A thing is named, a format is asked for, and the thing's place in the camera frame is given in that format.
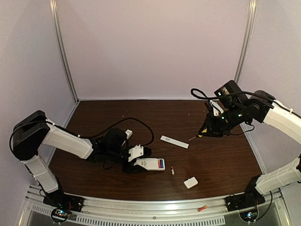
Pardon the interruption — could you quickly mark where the right black braided cable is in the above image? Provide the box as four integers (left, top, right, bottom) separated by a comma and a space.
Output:
190, 88, 301, 116

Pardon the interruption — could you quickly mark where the yellow handled screwdriver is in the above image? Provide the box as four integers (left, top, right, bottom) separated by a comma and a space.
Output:
188, 130, 206, 141

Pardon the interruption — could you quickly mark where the black braided cable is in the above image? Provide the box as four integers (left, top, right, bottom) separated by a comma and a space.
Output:
190, 88, 301, 116
9, 117, 155, 153

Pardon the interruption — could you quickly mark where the left aluminium frame post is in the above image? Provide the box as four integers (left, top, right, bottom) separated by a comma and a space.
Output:
49, 0, 79, 104

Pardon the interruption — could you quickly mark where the left black braided cable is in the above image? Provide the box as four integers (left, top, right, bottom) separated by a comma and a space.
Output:
9, 117, 155, 153

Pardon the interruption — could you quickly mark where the right aluminium frame post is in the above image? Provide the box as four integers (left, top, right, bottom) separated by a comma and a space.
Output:
234, 0, 257, 83

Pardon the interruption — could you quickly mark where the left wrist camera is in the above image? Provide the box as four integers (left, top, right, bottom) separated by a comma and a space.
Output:
128, 145, 152, 162

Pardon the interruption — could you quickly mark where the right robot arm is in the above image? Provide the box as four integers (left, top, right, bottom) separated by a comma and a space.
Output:
190, 80, 301, 196

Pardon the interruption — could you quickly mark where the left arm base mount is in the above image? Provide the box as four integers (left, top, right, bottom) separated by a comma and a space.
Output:
43, 194, 84, 224

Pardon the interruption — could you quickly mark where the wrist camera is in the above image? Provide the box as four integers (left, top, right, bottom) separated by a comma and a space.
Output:
128, 145, 152, 162
205, 100, 224, 116

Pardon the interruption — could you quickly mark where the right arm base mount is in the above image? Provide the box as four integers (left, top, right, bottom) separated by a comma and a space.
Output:
224, 193, 265, 224

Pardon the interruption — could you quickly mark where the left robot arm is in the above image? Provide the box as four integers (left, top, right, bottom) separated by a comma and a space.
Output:
9, 110, 151, 199

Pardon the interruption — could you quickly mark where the red yellow battery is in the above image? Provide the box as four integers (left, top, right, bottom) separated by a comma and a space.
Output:
198, 205, 207, 212

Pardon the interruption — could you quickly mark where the small white battery cover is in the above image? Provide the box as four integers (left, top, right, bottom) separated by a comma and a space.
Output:
183, 177, 198, 189

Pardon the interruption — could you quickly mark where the white air conditioner remote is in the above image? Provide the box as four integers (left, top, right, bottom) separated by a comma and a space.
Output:
135, 158, 166, 171

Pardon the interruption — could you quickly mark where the aluminium frame post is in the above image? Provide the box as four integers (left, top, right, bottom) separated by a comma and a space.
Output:
49, 0, 79, 104
234, 0, 257, 83

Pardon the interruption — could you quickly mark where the curved aluminium front rail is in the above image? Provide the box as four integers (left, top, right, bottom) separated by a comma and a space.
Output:
17, 189, 292, 226

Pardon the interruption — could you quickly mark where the slim white remote control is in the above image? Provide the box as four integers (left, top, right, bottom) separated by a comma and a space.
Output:
125, 129, 133, 139

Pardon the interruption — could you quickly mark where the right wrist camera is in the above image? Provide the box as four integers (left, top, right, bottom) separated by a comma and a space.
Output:
205, 100, 224, 116

